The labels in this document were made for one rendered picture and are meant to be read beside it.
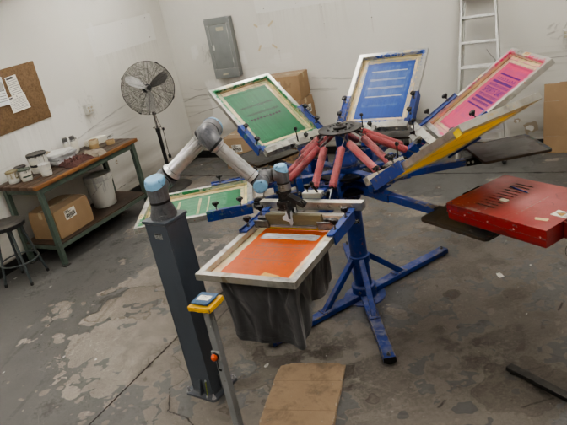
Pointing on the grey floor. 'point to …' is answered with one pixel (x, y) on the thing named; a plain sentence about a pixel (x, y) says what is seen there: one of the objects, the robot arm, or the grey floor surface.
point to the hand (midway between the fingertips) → (294, 222)
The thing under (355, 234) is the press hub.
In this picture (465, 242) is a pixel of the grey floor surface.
